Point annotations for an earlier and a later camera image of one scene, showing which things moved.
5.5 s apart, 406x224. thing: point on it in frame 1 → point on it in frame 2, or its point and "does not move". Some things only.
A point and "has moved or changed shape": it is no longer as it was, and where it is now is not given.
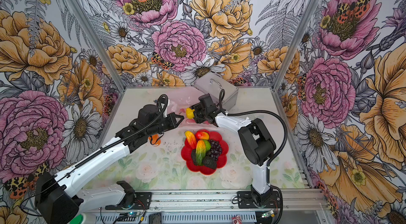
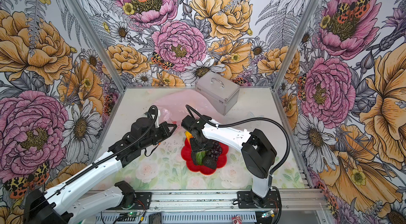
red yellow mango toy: (191, 138) does not move
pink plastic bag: (180, 99) has moved or changed shape
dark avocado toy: (210, 162) does not move
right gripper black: (197, 119) → (194, 148)
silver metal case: (212, 84) does not move
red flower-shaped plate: (186, 155) does not move
